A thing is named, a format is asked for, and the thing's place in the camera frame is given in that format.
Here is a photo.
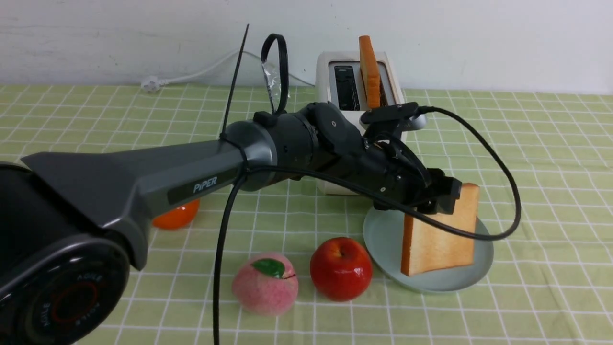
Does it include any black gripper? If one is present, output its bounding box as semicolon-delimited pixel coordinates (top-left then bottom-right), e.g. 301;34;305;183
362;136;462;215

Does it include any light blue round plate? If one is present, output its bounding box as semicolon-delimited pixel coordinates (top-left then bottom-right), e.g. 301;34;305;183
363;208;494;293

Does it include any red apple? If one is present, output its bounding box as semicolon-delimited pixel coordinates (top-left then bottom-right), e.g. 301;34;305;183
309;237;373;302

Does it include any toasted bread slice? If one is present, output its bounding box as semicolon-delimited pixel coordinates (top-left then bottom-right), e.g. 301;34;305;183
400;183;480;276
359;35;382;109

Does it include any black camera cable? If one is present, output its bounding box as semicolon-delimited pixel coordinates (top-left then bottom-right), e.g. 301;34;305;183
213;105;522;345

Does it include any black cable tie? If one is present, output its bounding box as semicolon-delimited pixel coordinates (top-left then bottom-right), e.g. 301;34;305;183
219;24;289;139

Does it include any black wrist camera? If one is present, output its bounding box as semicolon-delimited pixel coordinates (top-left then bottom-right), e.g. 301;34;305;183
360;102;427;138

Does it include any dark grey Piper robot arm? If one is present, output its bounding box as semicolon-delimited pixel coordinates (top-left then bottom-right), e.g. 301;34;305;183
1;103;461;345

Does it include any white two-slot toaster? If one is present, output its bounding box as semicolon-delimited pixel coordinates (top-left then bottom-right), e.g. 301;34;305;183
314;51;409;196

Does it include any green checkered tablecloth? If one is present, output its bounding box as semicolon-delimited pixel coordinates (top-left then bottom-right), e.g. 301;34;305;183
0;85;613;345

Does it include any orange persimmon with leaf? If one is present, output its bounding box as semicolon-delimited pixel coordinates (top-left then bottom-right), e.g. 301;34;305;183
152;199;201;230

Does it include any white toaster power cord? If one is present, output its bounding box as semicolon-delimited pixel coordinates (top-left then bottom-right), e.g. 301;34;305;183
141;50;316;93

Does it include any pink peach with leaf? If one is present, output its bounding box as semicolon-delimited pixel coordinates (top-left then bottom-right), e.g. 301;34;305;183
231;253;299;317

